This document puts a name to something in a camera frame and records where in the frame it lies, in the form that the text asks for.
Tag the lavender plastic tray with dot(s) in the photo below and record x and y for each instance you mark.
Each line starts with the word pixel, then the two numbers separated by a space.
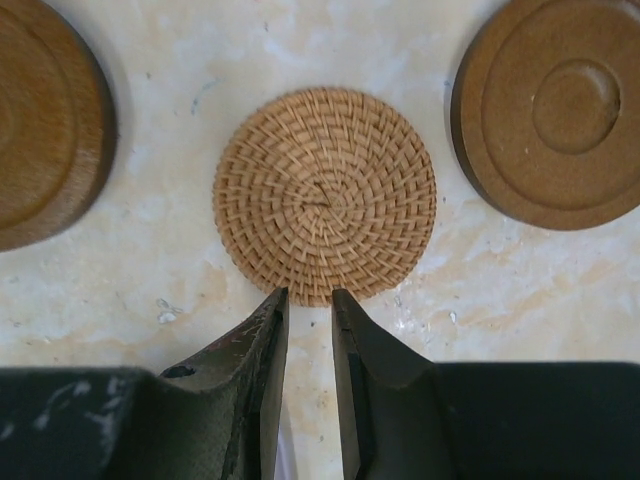
pixel 285 456

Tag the woven rattan coaster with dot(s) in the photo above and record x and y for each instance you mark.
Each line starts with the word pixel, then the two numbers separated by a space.
pixel 325 188

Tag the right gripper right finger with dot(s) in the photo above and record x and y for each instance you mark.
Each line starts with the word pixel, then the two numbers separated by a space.
pixel 389 419

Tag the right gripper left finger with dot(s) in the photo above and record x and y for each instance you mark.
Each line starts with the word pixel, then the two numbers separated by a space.
pixel 226 401

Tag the dark wooden coaster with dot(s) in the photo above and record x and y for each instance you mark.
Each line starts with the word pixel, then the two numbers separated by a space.
pixel 58 124
pixel 545 112

